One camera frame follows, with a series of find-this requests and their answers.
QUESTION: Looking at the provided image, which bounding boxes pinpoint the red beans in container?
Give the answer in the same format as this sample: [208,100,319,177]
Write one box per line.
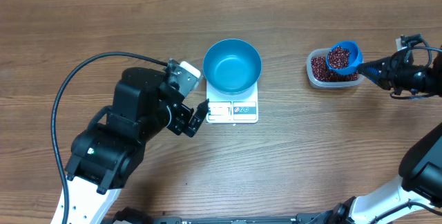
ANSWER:
[311,56,358,82]

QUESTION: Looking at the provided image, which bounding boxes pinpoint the red beans in scoop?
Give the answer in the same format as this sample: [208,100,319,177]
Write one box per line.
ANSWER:
[327,46,350,69]

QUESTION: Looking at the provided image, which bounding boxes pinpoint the blue metal bowl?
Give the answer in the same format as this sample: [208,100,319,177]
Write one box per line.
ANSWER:
[202,39,262,95]

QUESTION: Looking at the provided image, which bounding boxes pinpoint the white digital kitchen scale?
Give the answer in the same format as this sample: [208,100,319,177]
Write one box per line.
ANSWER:
[206,82,259,124]

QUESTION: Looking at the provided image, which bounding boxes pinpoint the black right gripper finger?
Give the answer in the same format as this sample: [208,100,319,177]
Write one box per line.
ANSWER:
[357,57,391,71]
[356,63,380,84]

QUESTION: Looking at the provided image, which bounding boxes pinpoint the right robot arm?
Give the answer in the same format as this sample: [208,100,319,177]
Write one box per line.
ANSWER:
[297,36,441,223]

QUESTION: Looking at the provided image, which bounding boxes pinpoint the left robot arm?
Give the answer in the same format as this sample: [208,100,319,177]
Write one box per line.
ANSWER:
[52,59,209,223]

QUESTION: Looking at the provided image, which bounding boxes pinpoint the clear plastic bean container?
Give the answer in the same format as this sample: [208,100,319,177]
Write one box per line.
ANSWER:
[305,47,366,90]

